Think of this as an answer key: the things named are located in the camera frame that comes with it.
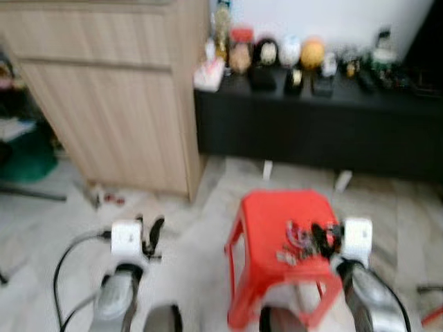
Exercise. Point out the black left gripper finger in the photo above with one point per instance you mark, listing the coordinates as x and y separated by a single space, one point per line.
157 232
145 235

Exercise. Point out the light wooden cabinet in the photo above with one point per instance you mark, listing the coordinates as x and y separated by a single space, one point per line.
104 104

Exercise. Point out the black tape dispenser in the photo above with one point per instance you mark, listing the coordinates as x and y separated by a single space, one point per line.
294 81

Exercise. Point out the white blue egg figure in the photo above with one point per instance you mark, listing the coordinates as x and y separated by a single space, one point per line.
290 50

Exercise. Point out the black white mouse figure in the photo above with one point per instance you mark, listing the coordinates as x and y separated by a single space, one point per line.
266 53

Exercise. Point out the green mug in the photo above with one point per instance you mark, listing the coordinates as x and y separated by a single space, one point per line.
383 59

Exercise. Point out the gold trophy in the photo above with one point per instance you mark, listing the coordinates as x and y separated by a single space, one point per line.
221 31

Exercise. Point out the red plastic stool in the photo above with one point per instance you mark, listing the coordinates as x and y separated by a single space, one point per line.
266 228

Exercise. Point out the pink white tissue pack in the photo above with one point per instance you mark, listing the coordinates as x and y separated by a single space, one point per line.
209 75

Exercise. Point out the metal key bunch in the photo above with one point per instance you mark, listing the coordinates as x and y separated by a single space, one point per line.
299 235

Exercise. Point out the orange yellow round figure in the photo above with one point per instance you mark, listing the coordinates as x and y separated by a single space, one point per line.
313 53

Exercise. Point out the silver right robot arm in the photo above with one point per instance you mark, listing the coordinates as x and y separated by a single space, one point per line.
370 301

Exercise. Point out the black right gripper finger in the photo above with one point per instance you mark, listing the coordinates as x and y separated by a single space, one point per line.
322 241
338 232

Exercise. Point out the small white cow figure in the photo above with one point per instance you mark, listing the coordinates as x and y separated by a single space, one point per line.
329 63

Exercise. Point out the black wallet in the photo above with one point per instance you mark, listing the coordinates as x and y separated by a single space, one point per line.
262 78

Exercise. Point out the small single key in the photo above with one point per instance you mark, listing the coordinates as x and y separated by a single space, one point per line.
287 259

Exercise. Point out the black low console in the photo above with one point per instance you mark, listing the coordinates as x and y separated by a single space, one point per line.
311 131

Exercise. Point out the black phone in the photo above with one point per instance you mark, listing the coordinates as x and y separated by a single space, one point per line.
322 86

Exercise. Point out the black television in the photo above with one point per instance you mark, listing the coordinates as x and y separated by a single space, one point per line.
426 34

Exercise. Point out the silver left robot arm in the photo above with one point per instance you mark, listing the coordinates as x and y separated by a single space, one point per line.
114 297

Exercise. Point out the small red floor object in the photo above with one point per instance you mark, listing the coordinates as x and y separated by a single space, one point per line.
114 200

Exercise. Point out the green bag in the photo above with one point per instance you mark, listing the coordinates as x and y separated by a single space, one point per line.
28 155

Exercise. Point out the red lidded glass jar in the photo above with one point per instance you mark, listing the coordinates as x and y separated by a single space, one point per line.
240 54

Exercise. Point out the small black white figure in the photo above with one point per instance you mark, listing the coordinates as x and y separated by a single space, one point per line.
351 67

